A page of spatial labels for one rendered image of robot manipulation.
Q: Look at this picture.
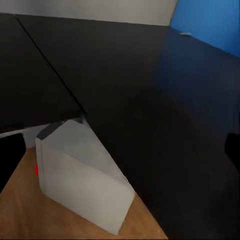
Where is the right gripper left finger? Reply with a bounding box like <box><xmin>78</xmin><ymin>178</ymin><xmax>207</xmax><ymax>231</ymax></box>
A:
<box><xmin>0</xmin><ymin>133</ymin><xmax>27</xmax><ymax>193</ymax></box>

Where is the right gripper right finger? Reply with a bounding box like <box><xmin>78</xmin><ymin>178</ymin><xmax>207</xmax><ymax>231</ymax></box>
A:
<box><xmin>224</xmin><ymin>133</ymin><xmax>240</xmax><ymax>173</ymax></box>

